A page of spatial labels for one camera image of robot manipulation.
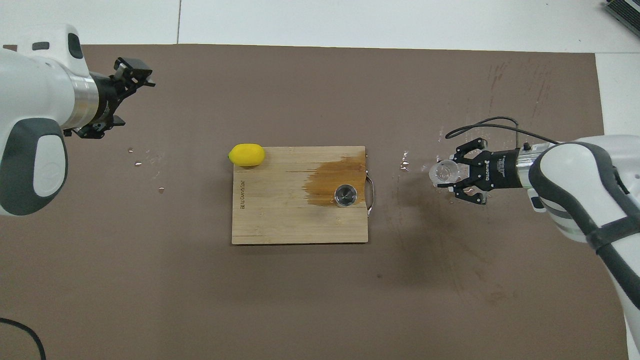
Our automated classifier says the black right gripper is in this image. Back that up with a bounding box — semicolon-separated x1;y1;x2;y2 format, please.
436;138;524;206

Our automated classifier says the steel double jigger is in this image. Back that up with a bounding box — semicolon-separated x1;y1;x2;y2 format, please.
334;184;359;208

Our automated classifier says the clear plastic cup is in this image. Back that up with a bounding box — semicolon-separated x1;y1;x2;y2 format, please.
428;159;462;187

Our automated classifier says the bamboo cutting board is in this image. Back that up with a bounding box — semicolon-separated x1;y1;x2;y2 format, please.
231;146;369;245

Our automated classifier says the metal cutting board handle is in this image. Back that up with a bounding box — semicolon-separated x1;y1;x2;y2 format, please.
365;154;376;217

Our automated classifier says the grey laptop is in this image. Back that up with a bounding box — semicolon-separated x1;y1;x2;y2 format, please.
602;0;640;23

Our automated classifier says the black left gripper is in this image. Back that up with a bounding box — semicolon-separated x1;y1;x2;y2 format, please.
74;56;156;140

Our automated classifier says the yellow lemon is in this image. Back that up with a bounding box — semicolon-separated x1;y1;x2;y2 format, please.
228;143;266;167

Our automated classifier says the brown table mat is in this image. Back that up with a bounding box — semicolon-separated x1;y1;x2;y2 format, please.
0;44;630;360

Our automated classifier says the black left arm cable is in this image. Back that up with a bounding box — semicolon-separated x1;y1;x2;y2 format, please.
0;317;47;360

